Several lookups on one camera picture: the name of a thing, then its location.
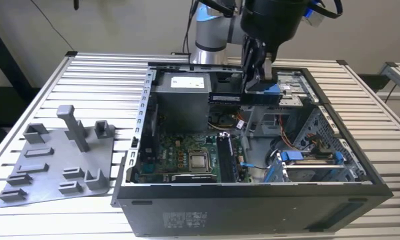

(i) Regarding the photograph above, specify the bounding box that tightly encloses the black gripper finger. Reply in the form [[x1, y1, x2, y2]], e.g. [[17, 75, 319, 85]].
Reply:
[[241, 36, 257, 94], [251, 38, 277, 94]]

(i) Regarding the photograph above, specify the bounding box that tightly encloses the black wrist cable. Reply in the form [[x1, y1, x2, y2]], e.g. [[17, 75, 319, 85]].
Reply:
[[303, 0, 345, 20]]

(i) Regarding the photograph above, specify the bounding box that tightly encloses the black arm base cable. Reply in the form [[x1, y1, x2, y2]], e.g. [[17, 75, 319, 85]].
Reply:
[[170, 0, 197, 56]]

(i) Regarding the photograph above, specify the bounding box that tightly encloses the black rear case fan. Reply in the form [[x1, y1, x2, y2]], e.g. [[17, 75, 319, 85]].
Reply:
[[142, 103, 159, 161]]

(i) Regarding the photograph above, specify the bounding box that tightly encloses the thin black wall cable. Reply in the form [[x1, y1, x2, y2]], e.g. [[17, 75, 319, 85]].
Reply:
[[30, 0, 74, 52]]

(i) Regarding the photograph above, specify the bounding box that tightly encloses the black slanted post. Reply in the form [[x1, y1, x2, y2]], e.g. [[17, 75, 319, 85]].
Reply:
[[0, 16, 33, 88]]

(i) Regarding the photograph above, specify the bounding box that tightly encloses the blue disk bay latch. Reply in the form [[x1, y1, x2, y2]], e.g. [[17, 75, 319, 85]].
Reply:
[[281, 151, 302, 162]]

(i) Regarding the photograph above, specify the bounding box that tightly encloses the grey plastic parts rack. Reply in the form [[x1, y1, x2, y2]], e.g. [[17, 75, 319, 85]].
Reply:
[[0, 104, 118, 208]]

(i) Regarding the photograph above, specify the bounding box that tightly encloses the silver CPU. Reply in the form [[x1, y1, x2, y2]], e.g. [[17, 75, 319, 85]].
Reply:
[[190, 154, 207, 169]]

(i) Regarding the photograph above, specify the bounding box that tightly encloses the blue-grey metal disk bay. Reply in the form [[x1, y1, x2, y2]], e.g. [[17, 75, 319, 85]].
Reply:
[[263, 149, 367, 183]]

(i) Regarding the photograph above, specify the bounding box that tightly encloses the grey metal drive cage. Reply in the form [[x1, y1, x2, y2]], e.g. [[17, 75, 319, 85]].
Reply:
[[238, 70, 317, 137]]

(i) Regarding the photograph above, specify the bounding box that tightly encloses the black labelled plastic cover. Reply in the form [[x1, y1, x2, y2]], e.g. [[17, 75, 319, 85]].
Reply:
[[170, 173, 219, 183]]

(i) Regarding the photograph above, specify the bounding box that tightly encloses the small black box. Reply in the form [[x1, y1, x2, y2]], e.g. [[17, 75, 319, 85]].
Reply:
[[355, 73, 389, 95]]

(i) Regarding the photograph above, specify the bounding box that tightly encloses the green motherboard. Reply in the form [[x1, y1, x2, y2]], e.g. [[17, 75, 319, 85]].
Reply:
[[131, 132, 254, 185]]

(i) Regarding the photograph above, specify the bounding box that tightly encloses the orange red wire bundle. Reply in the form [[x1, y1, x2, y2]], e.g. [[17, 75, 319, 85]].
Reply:
[[305, 132, 321, 151]]

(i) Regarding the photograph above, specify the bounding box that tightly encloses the grey power supply unit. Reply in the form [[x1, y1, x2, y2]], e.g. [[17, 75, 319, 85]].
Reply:
[[149, 72, 214, 135]]

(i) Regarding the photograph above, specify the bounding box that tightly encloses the large black box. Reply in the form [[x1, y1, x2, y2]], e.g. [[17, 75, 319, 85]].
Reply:
[[0, 86, 41, 156]]

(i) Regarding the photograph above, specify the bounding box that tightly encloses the power wire bundle with connector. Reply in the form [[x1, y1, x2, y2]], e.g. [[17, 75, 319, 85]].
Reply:
[[207, 112, 246, 131]]

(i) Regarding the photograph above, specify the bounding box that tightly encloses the metal socket cover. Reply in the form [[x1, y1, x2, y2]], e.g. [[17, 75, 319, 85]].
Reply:
[[185, 149, 211, 174]]

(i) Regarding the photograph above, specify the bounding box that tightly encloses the black open PC case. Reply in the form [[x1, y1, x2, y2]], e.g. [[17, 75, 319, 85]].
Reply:
[[109, 61, 394, 238]]

